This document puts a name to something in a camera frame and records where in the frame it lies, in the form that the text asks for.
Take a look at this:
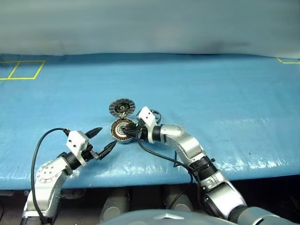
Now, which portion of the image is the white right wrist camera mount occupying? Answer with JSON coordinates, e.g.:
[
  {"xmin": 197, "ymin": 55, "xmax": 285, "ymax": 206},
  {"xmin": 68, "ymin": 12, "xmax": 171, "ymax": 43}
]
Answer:
[{"xmin": 135, "ymin": 106, "xmax": 158, "ymax": 143}]

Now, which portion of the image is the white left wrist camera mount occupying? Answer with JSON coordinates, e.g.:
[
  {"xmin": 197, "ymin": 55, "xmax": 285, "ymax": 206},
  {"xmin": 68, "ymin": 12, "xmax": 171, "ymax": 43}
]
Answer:
[{"xmin": 66, "ymin": 130, "xmax": 90, "ymax": 166}]

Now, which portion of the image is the grey robot torso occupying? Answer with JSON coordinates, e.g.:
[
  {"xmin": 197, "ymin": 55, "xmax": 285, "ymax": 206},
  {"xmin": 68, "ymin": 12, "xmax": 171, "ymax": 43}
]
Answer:
[{"xmin": 100, "ymin": 206, "xmax": 300, "ymax": 225}]

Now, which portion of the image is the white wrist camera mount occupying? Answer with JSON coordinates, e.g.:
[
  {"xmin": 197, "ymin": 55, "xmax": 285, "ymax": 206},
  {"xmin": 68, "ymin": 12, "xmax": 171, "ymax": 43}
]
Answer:
[
  {"xmin": 135, "ymin": 106, "xmax": 158, "ymax": 143},
  {"xmin": 66, "ymin": 130, "xmax": 90, "ymax": 166}
]

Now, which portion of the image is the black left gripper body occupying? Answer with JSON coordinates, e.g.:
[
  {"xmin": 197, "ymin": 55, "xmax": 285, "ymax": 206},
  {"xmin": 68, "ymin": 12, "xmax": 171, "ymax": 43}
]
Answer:
[{"xmin": 81, "ymin": 142, "xmax": 101, "ymax": 163}]

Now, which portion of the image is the white backdrop sheet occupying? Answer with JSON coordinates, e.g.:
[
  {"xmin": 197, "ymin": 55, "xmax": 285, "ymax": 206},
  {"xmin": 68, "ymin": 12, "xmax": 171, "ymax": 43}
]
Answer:
[{"xmin": 0, "ymin": 0, "xmax": 300, "ymax": 58}]

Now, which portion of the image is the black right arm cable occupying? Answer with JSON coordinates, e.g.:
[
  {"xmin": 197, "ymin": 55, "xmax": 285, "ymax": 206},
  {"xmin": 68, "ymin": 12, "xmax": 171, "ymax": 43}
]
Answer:
[{"xmin": 137, "ymin": 138, "xmax": 202, "ymax": 209}]

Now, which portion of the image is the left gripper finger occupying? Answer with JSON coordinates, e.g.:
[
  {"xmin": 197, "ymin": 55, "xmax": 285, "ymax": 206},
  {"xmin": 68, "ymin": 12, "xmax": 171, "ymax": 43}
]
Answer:
[
  {"xmin": 97, "ymin": 140, "xmax": 117, "ymax": 161},
  {"xmin": 84, "ymin": 127, "xmax": 103, "ymax": 139}
]

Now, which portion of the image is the dark grey rounded cylinder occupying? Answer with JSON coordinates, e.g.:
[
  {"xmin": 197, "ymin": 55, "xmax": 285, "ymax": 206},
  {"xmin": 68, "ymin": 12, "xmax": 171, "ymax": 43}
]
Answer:
[
  {"xmin": 100, "ymin": 188, "xmax": 131, "ymax": 222},
  {"xmin": 164, "ymin": 187, "xmax": 194, "ymax": 211}
]

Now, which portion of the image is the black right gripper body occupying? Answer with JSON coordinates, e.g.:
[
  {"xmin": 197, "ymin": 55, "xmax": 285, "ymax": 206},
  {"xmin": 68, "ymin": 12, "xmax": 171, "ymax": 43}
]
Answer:
[{"xmin": 135, "ymin": 119, "xmax": 151, "ymax": 143}]

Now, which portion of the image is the blue table cover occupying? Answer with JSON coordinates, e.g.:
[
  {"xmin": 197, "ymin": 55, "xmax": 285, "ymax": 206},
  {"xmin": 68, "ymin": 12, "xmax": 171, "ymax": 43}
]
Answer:
[{"xmin": 0, "ymin": 53, "xmax": 300, "ymax": 190}]

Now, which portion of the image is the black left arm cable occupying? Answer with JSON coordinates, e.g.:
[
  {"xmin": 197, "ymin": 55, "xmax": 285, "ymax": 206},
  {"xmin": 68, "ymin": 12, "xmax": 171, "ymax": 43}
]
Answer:
[{"xmin": 31, "ymin": 127, "xmax": 71, "ymax": 223}]

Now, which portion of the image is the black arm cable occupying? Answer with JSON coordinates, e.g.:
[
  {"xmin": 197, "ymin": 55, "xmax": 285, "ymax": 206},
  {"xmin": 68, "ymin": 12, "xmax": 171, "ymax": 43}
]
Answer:
[
  {"xmin": 31, "ymin": 127, "xmax": 71, "ymax": 223},
  {"xmin": 137, "ymin": 138, "xmax": 202, "ymax": 209}
]

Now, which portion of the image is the grey round motor housing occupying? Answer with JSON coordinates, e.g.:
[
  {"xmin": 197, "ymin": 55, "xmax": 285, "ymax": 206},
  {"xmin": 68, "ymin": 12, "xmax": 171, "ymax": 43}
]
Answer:
[{"xmin": 109, "ymin": 118, "xmax": 136, "ymax": 145}]

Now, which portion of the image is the silver motor rotor disc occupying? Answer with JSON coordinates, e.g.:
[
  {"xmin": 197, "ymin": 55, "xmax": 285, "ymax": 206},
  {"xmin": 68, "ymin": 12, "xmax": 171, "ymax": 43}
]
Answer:
[{"xmin": 108, "ymin": 97, "xmax": 134, "ymax": 118}]

